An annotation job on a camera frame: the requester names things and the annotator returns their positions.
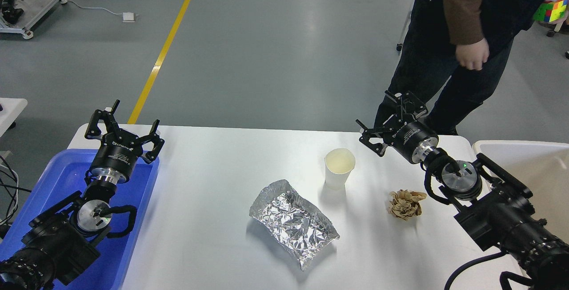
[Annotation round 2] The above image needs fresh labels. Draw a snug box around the crumpled brown paper ball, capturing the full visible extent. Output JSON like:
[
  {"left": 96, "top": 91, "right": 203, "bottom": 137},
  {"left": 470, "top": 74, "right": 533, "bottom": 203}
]
[{"left": 387, "top": 190, "right": 428, "bottom": 221}]

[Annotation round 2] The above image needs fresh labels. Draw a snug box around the blue plastic bin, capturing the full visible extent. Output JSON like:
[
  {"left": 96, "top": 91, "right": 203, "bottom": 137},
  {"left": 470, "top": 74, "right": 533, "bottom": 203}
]
[{"left": 1, "top": 149, "right": 159, "bottom": 290}]

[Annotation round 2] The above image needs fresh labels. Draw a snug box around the white office chair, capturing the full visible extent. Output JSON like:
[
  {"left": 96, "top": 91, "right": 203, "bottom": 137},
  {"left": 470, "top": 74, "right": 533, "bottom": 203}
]
[{"left": 396, "top": 0, "right": 414, "bottom": 54}]

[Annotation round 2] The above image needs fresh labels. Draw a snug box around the white side table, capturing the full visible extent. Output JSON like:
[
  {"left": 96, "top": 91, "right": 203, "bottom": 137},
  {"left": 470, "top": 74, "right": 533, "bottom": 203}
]
[{"left": 0, "top": 97, "right": 28, "bottom": 136}]

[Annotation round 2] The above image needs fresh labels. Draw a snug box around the colourful rubik's cube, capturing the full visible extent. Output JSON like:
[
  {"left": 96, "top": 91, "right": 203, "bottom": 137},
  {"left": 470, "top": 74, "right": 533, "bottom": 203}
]
[{"left": 533, "top": 0, "right": 568, "bottom": 23}]

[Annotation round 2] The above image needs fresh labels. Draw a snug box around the crumpled aluminium foil tray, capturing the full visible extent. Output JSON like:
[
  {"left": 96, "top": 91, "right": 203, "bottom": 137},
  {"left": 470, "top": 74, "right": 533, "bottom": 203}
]
[{"left": 248, "top": 179, "right": 340, "bottom": 271}]

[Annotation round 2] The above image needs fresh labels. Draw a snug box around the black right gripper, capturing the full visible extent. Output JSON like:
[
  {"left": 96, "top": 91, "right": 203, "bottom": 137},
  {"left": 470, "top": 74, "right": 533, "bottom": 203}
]
[{"left": 356, "top": 91, "right": 439, "bottom": 164}]

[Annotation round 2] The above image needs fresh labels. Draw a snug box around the black cables bundle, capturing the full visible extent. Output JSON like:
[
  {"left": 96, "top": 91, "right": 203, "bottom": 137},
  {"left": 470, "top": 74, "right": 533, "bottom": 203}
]
[{"left": 0, "top": 154, "right": 32, "bottom": 237}]

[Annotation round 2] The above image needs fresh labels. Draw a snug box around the person in dark clothes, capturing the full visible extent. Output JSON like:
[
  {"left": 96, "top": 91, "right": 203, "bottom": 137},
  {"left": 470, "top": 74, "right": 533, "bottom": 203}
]
[{"left": 388, "top": 0, "right": 545, "bottom": 135}]

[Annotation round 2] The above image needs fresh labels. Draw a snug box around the white power adapter with cable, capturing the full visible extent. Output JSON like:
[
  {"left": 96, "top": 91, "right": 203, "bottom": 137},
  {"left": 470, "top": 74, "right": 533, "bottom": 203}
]
[{"left": 67, "top": 0, "right": 140, "bottom": 23}]

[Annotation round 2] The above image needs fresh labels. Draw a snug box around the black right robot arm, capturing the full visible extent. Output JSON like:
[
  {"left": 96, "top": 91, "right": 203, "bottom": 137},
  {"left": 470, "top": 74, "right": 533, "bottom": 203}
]
[{"left": 360, "top": 91, "right": 569, "bottom": 290}]

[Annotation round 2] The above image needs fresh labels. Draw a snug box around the white plastic bin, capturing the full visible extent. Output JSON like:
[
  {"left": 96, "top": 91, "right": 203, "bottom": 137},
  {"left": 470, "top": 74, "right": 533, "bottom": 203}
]
[{"left": 472, "top": 140, "right": 569, "bottom": 242}]

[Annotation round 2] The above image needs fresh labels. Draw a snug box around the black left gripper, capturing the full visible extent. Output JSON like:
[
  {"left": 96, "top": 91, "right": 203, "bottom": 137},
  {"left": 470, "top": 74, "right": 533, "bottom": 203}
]
[{"left": 84, "top": 100, "right": 165, "bottom": 183}]

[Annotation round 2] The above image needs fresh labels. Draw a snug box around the metal wheeled platform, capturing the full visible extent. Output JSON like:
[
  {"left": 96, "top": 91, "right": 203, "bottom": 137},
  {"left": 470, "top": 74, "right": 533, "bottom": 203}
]
[{"left": 0, "top": 0, "right": 68, "bottom": 40}]

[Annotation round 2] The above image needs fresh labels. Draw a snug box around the white paper cup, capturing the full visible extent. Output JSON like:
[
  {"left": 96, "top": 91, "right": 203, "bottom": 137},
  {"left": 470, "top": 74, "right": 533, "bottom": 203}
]
[{"left": 325, "top": 148, "right": 356, "bottom": 190}]

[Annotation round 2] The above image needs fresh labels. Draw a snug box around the person's bare hand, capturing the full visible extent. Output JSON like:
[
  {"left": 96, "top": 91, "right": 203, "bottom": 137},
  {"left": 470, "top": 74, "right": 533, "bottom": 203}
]
[{"left": 455, "top": 37, "right": 489, "bottom": 71}]

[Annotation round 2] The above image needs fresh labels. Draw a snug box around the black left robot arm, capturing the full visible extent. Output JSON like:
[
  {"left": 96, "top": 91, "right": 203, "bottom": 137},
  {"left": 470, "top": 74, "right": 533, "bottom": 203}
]
[{"left": 1, "top": 100, "right": 165, "bottom": 290}]

